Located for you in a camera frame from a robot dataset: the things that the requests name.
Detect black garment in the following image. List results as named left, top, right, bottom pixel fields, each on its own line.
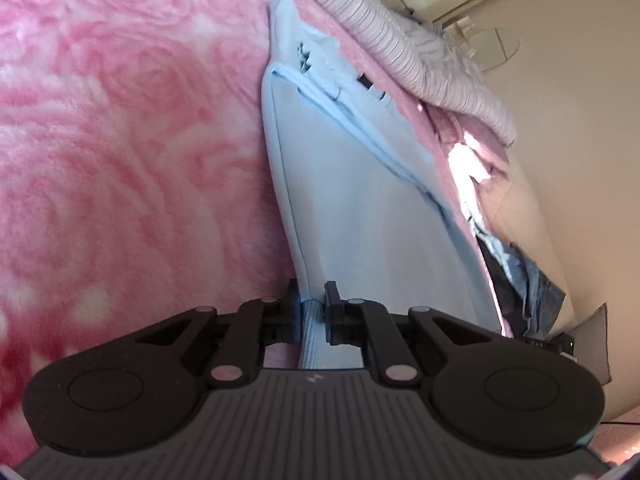
left=475, top=234, right=527, bottom=337

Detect pink floral blanket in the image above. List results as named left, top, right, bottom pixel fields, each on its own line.
left=0, top=0, right=507, bottom=461

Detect light blue sweatshirt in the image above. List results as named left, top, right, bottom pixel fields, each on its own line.
left=261, top=0, right=503, bottom=372

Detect striped lilac duvet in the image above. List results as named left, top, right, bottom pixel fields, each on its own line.
left=279, top=0, right=519, bottom=147

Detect blue jeans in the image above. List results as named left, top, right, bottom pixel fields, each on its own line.
left=472, top=220, right=567, bottom=339

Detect oval mirror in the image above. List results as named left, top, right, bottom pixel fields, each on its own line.
left=467, top=27, right=521, bottom=74

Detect grey pillow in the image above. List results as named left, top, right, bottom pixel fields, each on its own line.
left=554, top=302, right=614, bottom=387

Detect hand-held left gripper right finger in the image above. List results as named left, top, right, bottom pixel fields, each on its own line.
left=323, top=281, right=502, bottom=386

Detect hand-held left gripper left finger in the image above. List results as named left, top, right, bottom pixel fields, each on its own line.
left=135, top=280, right=305, bottom=387

